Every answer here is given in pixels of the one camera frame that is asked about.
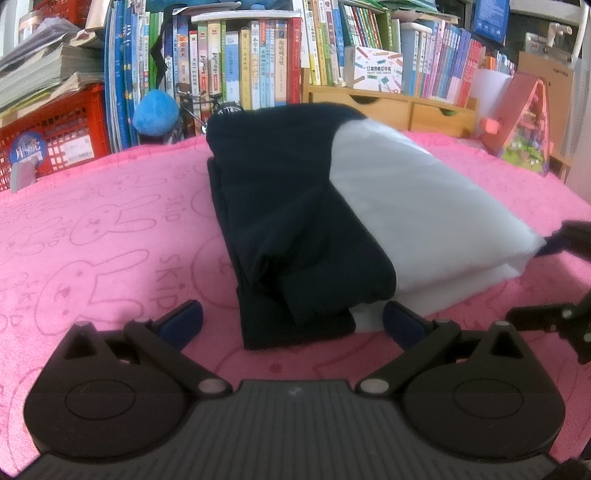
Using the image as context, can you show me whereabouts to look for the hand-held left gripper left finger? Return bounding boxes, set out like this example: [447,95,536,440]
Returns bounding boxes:
[60,299,234,398]

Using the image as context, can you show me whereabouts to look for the black strap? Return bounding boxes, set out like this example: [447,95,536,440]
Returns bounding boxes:
[149,6,179,92]

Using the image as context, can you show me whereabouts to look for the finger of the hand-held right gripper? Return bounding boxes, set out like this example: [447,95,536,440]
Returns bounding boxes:
[505,291,591,366]
[534,220,591,263]

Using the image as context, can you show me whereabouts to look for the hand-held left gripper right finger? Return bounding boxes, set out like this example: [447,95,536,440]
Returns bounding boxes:
[355,301,532,398]

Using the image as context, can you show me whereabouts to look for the pink rabbit-print blanket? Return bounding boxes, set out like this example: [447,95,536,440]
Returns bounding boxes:
[0,129,591,477]

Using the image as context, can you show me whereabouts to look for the wooden drawer organizer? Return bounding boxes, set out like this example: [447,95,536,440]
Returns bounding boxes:
[301,11,479,140]

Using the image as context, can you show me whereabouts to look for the folded green cloth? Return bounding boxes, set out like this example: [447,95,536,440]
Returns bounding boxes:
[382,0,438,13]

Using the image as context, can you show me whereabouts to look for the miniature bicycle model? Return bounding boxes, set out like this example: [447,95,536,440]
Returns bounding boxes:
[175,89,246,138]

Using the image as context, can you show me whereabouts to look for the white printed card box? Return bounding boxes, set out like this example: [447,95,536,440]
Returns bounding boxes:
[353,45,404,94]

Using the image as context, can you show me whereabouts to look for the brown cardboard box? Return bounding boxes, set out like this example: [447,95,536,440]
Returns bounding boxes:
[517,51,579,163]

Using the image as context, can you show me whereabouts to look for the stack of magazines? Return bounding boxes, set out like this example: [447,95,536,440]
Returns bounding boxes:
[0,17,108,126]

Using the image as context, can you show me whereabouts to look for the pink triangular toy house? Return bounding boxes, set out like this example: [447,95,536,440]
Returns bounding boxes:
[479,71,553,179]

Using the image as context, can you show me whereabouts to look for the blue plush ball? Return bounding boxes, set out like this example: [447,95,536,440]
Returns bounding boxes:
[132,89,180,136]

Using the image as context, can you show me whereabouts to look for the white pen holder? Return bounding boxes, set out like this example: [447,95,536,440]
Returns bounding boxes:
[475,52,519,121]

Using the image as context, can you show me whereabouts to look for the white and navy jacket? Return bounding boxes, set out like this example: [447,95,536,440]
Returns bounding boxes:
[205,102,549,352]

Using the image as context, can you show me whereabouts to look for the row of colourful books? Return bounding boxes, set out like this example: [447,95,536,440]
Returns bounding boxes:
[104,0,519,154]

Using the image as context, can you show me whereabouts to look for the white pipe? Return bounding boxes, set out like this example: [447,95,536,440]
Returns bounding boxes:
[524,20,590,63]

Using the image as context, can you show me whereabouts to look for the red plastic crate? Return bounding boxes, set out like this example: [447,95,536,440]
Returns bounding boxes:
[0,83,112,193]

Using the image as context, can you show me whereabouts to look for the blue cardboard box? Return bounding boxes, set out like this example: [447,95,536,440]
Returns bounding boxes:
[471,0,512,45]

